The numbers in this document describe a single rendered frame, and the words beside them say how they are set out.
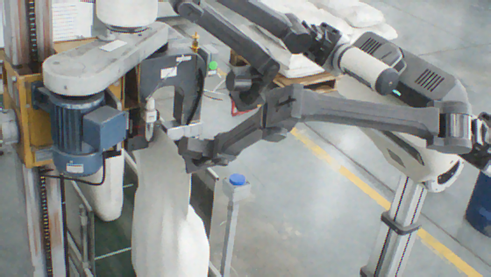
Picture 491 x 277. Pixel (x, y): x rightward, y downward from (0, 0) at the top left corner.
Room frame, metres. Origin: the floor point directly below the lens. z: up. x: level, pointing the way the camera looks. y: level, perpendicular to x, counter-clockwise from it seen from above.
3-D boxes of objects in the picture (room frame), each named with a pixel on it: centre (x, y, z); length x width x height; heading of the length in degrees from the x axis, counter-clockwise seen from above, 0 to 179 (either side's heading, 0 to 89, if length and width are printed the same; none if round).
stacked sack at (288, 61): (4.55, -0.38, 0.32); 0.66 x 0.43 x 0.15; 129
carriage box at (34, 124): (1.62, 0.60, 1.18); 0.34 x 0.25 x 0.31; 127
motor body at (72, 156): (1.41, 0.48, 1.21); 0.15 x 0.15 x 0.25
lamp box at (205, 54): (1.85, 0.17, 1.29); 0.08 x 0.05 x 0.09; 37
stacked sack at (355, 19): (5.12, -0.73, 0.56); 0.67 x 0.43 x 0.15; 37
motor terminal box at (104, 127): (1.37, 0.39, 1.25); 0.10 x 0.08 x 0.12; 152
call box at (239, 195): (1.81, 0.01, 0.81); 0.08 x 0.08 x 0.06; 37
